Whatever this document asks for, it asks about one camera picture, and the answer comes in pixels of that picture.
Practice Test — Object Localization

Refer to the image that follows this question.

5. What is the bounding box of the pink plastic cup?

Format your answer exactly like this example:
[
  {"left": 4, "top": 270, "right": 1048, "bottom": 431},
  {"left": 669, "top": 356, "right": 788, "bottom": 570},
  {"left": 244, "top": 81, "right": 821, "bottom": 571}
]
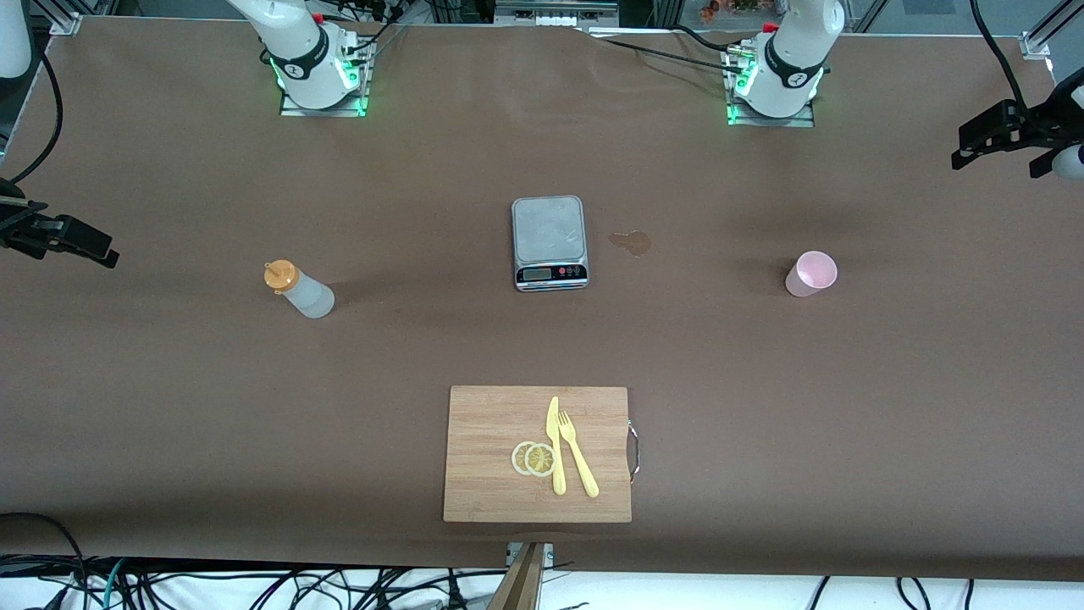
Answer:
[{"left": 785, "top": 251, "right": 838, "bottom": 298}]

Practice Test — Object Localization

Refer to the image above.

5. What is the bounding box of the clear sauce bottle orange cap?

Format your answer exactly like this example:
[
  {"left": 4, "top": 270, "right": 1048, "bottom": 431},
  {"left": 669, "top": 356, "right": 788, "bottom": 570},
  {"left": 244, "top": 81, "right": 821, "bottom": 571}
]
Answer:
[{"left": 263, "top": 259, "right": 335, "bottom": 319}]

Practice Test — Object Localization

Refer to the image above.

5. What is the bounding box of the brown table cover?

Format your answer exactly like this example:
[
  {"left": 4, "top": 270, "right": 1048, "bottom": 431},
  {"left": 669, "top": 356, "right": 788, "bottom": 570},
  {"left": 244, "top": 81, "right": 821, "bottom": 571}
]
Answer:
[{"left": 0, "top": 15, "right": 1084, "bottom": 584}]

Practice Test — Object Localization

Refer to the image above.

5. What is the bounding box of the wooden cutting board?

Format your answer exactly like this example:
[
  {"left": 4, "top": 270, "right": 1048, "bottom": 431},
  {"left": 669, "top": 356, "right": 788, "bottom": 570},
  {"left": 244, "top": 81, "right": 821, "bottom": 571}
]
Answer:
[{"left": 443, "top": 385, "right": 633, "bottom": 524}]

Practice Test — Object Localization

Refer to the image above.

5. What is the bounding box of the silver digital kitchen scale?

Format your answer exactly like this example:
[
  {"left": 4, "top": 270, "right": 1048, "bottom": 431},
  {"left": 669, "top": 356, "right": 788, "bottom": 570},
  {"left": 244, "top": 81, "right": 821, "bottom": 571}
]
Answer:
[{"left": 511, "top": 196, "right": 589, "bottom": 292}]

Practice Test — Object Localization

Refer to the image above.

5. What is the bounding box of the grey power strip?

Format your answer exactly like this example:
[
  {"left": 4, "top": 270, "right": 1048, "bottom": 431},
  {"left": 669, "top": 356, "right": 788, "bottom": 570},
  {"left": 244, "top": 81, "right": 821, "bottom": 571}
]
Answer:
[{"left": 495, "top": 0, "right": 619, "bottom": 28}]

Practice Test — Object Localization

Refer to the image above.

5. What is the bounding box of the yellow plastic knife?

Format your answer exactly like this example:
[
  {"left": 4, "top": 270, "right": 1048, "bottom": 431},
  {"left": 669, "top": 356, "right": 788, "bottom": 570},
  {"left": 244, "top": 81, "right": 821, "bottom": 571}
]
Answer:
[{"left": 546, "top": 396, "right": 567, "bottom": 496}]

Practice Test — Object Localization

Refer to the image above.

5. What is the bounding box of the yellow plastic fork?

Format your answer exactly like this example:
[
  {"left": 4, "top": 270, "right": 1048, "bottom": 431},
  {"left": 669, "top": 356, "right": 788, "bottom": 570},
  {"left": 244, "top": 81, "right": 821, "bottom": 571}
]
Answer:
[{"left": 558, "top": 410, "right": 600, "bottom": 499}]

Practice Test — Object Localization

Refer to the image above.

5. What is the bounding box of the aluminium frame profile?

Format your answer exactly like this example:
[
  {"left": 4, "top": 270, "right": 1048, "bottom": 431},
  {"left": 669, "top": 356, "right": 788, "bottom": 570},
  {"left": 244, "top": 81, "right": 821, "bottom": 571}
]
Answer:
[
  {"left": 1020, "top": 0, "right": 1084, "bottom": 60},
  {"left": 34, "top": 0, "right": 86, "bottom": 36}
]

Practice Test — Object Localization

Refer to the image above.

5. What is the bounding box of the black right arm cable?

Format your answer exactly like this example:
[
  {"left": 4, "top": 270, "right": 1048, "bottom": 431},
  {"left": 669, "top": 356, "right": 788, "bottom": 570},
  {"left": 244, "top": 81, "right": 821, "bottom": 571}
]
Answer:
[{"left": 8, "top": 51, "right": 65, "bottom": 187}]

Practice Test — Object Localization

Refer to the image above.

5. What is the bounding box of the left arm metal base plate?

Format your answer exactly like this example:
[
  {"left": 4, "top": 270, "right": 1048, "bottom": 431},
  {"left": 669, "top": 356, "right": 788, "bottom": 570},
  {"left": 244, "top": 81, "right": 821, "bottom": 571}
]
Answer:
[{"left": 726, "top": 47, "right": 816, "bottom": 128}]

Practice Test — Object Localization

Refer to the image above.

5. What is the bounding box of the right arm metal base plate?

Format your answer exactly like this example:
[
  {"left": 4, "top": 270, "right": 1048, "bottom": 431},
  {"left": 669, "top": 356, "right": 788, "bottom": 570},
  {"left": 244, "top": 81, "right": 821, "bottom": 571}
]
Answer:
[{"left": 279, "top": 38, "right": 370, "bottom": 118}]

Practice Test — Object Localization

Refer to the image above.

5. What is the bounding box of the black looped floor cable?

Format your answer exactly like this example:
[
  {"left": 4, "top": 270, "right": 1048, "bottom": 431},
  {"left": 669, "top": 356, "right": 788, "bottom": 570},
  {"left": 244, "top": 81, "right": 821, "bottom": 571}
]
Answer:
[{"left": 0, "top": 512, "right": 87, "bottom": 610}]

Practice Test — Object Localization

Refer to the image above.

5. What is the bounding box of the teal floor cable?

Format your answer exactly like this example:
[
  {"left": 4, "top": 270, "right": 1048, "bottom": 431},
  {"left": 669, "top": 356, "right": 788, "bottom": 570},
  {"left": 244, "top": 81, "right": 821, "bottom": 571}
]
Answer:
[{"left": 100, "top": 557, "right": 130, "bottom": 607}]

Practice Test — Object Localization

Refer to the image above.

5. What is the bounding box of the black cable on table cover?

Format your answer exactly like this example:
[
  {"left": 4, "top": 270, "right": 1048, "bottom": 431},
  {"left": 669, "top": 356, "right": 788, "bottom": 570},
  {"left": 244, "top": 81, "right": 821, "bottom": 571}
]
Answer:
[{"left": 589, "top": 24, "right": 739, "bottom": 73}]

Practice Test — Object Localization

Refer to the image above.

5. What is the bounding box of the wooden post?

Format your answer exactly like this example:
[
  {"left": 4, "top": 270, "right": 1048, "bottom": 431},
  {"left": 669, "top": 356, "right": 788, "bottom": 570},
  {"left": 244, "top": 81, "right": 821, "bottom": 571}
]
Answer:
[{"left": 487, "top": 542, "right": 547, "bottom": 610}]

